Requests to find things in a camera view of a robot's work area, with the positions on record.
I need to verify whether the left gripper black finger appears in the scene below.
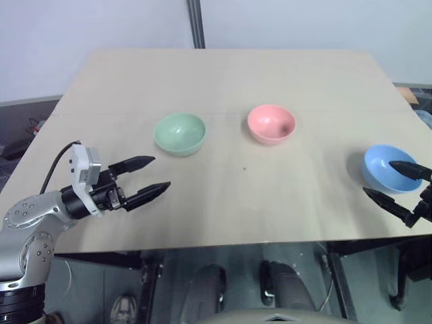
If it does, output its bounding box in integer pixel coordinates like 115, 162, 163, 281
125, 181, 171, 213
108, 155, 157, 180

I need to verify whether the brown cardboard box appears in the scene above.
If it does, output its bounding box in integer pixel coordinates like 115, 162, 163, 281
394, 83, 420, 104

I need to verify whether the grey sneaker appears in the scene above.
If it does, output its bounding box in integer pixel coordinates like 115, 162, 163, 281
110, 293, 139, 324

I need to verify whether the grey robot torso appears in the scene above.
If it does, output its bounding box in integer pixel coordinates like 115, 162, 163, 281
198, 305, 352, 324

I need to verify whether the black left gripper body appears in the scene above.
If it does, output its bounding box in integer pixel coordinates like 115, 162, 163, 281
89, 167, 132, 214

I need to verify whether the clear blue plastic container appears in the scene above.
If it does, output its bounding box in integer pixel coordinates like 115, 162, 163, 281
414, 109, 432, 130

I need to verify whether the red and black tool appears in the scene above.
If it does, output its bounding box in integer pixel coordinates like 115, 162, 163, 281
26, 117, 46, 135

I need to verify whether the dark rounded robot leg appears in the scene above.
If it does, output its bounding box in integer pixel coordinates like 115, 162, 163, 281
184, 264, 227, 324
259, 259, 317, 310

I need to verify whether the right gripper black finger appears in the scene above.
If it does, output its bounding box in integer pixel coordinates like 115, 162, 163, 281
362, 187, 420, 229
388, 160, 432, 182

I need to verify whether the red bowl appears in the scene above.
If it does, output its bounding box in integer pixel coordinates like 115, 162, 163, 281
247, 104, 297, 146

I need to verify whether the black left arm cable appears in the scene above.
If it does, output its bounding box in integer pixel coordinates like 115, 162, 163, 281
39, 140, 82, 196

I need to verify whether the green bowl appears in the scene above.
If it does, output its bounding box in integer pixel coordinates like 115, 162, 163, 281
153, 113, 207, 157

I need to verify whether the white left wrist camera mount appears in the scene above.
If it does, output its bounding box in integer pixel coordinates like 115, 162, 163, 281
68, 144, 103, 217

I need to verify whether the blue bowl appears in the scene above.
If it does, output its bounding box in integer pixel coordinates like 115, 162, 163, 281
361, 144, 425, 194

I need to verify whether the grey metal post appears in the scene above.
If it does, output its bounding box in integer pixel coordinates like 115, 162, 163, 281
187, 0, 207, 49

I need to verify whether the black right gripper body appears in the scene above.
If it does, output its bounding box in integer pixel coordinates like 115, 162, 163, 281
414, 183, 432, 223

